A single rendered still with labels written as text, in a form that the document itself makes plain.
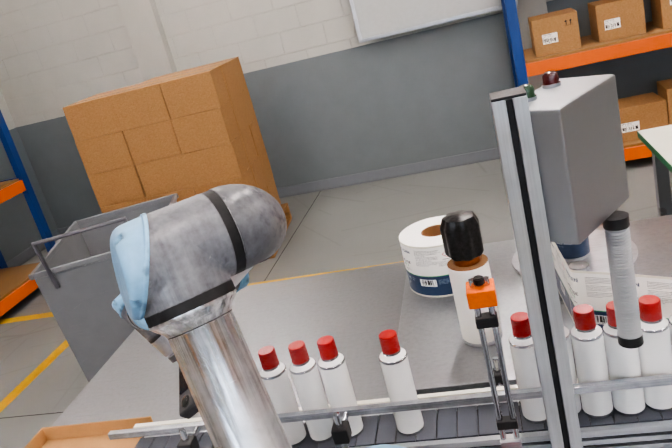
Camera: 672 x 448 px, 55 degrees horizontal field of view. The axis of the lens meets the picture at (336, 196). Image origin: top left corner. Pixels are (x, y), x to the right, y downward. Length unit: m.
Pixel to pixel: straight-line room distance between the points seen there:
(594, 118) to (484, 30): 4.58
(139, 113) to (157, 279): 3.85
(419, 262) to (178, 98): 3.06
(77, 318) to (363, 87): 3.24
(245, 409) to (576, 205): 0.49
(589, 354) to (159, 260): 0.73
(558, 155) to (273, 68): 5.00
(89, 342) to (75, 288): 0.30
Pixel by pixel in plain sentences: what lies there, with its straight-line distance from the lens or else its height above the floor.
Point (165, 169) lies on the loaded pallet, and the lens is 4.64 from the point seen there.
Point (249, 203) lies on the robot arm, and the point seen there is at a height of 1.46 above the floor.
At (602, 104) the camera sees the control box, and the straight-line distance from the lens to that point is 0.95.
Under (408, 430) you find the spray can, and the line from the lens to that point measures 1.27.
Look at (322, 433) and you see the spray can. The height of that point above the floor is 0.90.
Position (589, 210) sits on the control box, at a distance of 0.93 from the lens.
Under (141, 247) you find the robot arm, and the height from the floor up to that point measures 1.46.
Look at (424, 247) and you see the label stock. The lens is 1.64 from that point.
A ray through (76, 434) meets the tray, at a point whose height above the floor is 0.84.
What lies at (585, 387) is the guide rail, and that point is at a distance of 1.20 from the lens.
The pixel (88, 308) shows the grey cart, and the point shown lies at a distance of 3.36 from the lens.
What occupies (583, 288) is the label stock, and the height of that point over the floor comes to 1.03.
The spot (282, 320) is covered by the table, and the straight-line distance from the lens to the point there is 1.90.
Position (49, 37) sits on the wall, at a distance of 6.66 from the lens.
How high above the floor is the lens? 1.68
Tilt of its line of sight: 17 degrees down
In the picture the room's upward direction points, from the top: 15 degrees counter-clockwise
